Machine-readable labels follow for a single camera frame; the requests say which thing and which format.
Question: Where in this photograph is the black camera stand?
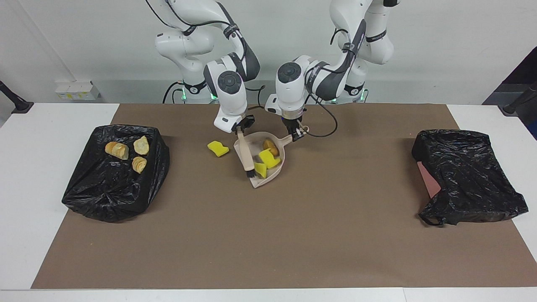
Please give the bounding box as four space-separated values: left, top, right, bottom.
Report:
0 80 34 115
503 82 537 116

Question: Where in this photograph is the beige plastic dustpan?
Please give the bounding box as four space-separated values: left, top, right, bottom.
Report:
233 131 294 189

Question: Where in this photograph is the black trash bag, tied knot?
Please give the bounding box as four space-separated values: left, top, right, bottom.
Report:
62 124 170 223

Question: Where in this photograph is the black trash bag over pink bin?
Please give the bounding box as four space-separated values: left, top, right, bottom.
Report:
411 129 529 227

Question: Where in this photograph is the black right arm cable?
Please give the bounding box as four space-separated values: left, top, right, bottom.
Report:
145 0 248 57

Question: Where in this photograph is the pink bin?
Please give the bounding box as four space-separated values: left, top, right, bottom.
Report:
417 161 442 198

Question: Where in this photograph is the yellow notched sponge piece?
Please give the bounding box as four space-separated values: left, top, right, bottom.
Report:
207 141 230 158

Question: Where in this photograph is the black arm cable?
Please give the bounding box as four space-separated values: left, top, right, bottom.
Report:
145 0 248 57
305 103 339 138

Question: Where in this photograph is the pale bread chunk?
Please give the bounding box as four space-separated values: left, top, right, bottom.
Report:
133 135 150 156

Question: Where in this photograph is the croissant piece with pale end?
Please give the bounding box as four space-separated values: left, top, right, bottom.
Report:
104 141 129 161

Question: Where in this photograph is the white wall socket box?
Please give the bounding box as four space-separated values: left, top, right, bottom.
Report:
55 81 100 101

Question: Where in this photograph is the brown paper table mat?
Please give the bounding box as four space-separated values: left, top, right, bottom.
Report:
31 104 537 290

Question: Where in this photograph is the beige hand brush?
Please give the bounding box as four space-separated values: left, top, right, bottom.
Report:
236 127 256 179

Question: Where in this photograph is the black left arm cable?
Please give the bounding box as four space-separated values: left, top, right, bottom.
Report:
305 103 339 138

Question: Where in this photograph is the dark background panel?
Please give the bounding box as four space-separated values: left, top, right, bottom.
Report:
482 46 537 141

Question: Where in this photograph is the yellow sponge with green side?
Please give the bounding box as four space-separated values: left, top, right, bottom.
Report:
258 149 282 169

